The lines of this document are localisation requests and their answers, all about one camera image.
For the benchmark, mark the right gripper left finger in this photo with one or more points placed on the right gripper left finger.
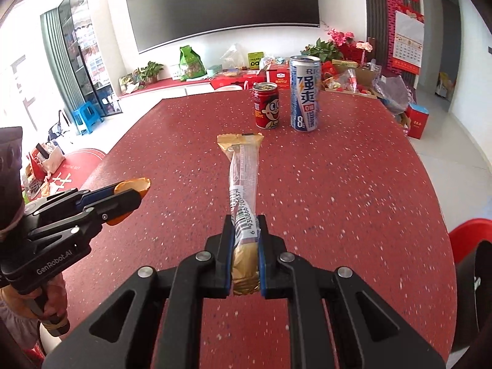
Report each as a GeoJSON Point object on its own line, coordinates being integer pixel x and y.
{"type": "Point", "coordinates": [154, 319]}

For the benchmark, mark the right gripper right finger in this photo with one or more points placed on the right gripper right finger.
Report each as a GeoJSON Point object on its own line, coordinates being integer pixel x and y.
{"type": "Point", "coordinates": [335, 319]}

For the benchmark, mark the gold clear snack wrapper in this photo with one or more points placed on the gold clear snack wrapper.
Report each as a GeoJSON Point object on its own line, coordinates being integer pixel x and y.
{"type": "Point", "coordinates": [242, 151]}

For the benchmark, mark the black trash bin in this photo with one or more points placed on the black trash bin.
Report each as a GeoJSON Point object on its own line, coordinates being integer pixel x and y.
{"type": "Point", "coordinates": [473, 295]}

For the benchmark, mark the left hand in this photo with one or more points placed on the left hand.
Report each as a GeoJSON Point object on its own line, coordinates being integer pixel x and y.
{"type": "Point", "coordinates": [55, 292]}

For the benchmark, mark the blue plastic stool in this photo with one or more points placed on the blue plastic stool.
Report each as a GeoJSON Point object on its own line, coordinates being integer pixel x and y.
{"type": "Point", "coordinates": [87, 116]}

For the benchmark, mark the short red cartoon can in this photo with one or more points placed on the short red cartoon can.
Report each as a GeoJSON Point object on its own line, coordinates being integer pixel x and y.
{"type": "Point", "coordinates": [266, 105]}

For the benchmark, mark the red stool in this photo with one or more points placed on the red stool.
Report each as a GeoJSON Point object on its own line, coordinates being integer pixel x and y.
{"type": "Point", "coordinates": [468, 235]}

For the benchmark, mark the small potted plant left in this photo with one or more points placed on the small potted plant left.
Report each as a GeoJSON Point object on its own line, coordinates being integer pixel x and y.
{"type": "Point", "coordinates": [148, 74]}

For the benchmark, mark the red waffle box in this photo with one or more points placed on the red waffle box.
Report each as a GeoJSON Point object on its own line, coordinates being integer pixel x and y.
{"type": "Point", "coordinates": [278, 74]}

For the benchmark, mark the tall blue white can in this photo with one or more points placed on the tall blue white can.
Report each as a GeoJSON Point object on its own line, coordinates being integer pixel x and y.
{"type": "Point", "coordinates": [305, 81]}

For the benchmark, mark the red gift box on floor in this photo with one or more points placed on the red gift box on floor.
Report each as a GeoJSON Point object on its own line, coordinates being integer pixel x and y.
{"type": "Point", "coordinates": [418, 116]}

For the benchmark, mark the green snack bag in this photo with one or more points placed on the green snack bag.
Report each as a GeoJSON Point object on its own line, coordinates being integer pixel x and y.
{"type": "Point", "coordinates": [190, 64]}

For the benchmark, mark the green potted plant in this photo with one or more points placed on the green potted plant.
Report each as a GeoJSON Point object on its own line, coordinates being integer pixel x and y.
{"type": "Point", "coordinates": [324, 50]}

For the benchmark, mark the pink flower bouquet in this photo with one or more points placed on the pink flower bouquet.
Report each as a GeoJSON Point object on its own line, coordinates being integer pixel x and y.
{"type": "Point", "coordinates": [348, 39]}

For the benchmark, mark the large black television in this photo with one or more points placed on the large black television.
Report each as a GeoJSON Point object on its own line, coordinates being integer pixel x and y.
{"type": "Point", "coordinates": [159, 22]}

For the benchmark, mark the wall calendar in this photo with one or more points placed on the wall calendar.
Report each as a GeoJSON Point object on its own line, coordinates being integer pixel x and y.
{"type": "Point", "coordinates": [408, 40]}

